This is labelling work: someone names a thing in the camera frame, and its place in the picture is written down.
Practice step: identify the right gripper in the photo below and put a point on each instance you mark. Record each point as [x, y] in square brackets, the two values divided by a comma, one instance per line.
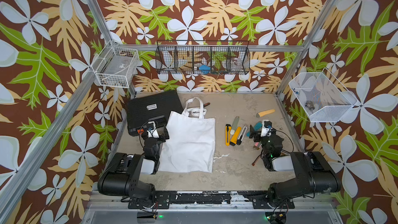
[259, 134]

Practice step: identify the sage green art knife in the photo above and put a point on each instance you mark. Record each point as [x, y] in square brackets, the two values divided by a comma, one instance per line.
[235, 122]

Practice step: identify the yellow black slim knife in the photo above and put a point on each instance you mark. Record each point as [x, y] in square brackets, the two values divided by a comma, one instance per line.
[228, 129]

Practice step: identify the white tote bag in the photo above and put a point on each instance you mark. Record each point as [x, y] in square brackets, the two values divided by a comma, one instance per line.
[191, 145]

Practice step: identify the yellow wide utility knife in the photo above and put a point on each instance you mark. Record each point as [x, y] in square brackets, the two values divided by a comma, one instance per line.
[235, 140]

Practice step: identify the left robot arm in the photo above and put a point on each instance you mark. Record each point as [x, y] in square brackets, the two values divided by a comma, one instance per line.
[122, 176]

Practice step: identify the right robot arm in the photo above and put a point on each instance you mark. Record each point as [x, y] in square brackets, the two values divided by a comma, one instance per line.
[313, 174]

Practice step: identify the black tool case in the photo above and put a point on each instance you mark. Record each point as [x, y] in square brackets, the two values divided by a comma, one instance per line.
[156, 107]

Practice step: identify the white mesh hexagonal basket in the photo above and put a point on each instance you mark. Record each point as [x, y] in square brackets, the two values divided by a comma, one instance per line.
[323, 97]

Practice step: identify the blue object in basket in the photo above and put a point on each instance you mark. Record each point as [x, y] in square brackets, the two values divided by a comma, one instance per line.
[204, 69]

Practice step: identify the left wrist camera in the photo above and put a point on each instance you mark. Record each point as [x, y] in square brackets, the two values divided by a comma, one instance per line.
[152, 130]

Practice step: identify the white wire basket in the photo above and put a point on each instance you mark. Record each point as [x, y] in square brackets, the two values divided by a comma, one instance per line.
[115, 65]

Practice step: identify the black wire basket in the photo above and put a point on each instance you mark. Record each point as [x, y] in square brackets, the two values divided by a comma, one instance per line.
[186, 56]

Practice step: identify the metal base rail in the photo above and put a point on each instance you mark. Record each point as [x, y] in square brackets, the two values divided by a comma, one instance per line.
[211, 201]

